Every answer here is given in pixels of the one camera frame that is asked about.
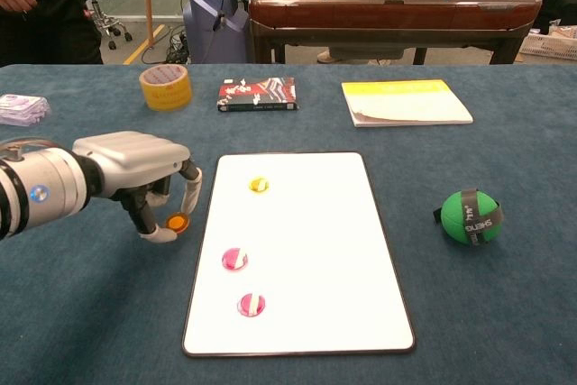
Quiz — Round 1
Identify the blue felt table cloth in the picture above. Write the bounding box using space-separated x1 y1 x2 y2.
0 63 577 385

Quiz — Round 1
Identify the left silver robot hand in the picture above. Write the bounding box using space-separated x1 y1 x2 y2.
71 131 204 244

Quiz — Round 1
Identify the yellow tape roll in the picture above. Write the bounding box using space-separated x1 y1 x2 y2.
138 64 194 112

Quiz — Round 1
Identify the person in black clothes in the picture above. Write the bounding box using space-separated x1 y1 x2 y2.
0 0 104 65

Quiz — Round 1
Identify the pink disc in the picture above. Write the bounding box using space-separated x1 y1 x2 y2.
236 292 268 318
221 247 249 272

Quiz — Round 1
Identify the black bag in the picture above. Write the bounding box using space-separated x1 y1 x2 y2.
534 0 577 37

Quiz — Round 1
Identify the green ball with black strap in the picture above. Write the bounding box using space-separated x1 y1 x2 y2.
433 187 505 248

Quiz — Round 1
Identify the black red small box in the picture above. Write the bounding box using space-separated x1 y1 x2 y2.
216 77 299 113

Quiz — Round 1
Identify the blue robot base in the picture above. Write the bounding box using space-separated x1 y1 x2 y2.
182 0 252 65

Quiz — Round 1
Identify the black chrome swivel stool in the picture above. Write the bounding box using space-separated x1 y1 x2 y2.
83 0 134 50

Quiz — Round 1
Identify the brown mahjong table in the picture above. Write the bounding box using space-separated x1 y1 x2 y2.
247 0 544 66

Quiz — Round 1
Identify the yellow white notebook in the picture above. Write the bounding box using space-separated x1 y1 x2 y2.
341 78 474 128

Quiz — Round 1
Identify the white magnetic board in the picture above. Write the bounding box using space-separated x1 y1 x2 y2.
181 151 417 358

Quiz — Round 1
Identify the clear plastic packet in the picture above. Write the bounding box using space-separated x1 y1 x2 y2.
0 93 52 128

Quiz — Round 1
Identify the black floor cable bundle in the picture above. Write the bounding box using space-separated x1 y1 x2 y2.
142 26 190 65

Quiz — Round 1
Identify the white plastic crate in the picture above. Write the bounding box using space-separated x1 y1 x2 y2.
517 31 577 61

